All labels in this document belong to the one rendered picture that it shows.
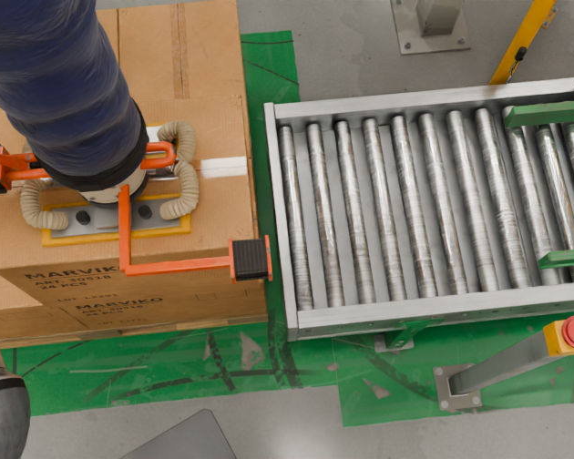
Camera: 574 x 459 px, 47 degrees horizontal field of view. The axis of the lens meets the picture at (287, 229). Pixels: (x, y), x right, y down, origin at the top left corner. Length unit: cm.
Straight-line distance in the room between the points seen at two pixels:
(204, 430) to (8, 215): 68
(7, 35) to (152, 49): 136
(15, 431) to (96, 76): 55
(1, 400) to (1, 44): 46
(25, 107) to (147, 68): 116
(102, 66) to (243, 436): 156
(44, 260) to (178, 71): 88
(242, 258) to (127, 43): 115
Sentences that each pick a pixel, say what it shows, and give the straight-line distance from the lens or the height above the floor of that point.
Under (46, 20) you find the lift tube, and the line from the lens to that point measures 96.
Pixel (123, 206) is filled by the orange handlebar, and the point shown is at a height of 109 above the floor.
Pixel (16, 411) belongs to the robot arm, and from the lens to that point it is 92.
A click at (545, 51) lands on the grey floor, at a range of 311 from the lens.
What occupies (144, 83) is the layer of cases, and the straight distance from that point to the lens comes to 222.
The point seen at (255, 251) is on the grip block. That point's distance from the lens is 136.
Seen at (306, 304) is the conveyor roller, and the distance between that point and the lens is 189.
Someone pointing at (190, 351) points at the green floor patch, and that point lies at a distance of 244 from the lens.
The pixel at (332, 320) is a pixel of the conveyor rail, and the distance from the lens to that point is 184.
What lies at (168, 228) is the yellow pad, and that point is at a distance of 154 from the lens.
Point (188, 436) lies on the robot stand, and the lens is 166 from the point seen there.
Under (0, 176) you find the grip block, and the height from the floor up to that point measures 111.
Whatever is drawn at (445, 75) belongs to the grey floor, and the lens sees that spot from 292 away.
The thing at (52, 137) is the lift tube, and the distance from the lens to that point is 121.
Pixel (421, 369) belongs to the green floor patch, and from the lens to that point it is 246.
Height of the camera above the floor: 239
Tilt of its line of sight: 71 degrees down
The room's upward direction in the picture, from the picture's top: 1 degrees clockwise
